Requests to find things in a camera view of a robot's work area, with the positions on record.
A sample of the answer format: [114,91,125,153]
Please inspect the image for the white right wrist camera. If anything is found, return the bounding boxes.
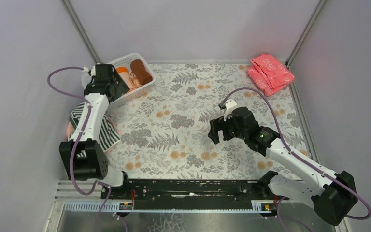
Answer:
[218,99,238,121]

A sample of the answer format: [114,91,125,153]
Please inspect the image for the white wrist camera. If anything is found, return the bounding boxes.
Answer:
[218,99,238,121]
[81,65,96,87]

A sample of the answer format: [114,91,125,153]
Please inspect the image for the orange rolled towel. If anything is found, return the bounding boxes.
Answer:
[116,66,135,91]

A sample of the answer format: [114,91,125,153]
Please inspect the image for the floral patterned table mat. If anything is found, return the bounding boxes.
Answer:
[107,64,310,180]

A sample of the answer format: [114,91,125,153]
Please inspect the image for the green white striped towel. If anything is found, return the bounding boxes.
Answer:
[65,103,121,153]

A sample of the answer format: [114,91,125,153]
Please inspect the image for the pink patterned folded towel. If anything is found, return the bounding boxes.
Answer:
[247,54,295,97]

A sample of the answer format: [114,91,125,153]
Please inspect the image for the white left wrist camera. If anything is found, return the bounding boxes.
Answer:
[81,65,96,87]

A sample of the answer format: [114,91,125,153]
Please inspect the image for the pink towel under striped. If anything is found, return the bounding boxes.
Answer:
[66,117,120,153]

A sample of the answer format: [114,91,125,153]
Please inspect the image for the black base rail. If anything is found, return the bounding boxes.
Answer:
[100,179,278,211]

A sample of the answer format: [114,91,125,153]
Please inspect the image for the beige patterned rolled towel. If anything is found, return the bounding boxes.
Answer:
[129,71,142,88]

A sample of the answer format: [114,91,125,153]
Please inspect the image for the white plastic basket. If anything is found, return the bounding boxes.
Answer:
[109,52,156,108]

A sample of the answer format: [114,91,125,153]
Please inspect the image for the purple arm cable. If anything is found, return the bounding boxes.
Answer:
[47,66,113,232]
[219,87,371,232]

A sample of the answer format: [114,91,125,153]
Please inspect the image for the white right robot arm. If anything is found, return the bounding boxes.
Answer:
[208,107,358,226]

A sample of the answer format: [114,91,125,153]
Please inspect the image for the brown towel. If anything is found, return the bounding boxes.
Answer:
[130,59,153,85]

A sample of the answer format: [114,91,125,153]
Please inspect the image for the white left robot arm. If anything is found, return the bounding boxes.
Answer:
[59,64,128,188]

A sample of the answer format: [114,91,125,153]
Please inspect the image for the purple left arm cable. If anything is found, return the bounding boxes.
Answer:
[47,66,113,232]

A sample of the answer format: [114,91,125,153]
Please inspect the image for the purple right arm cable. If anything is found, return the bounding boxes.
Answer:
[219,87,371,232]

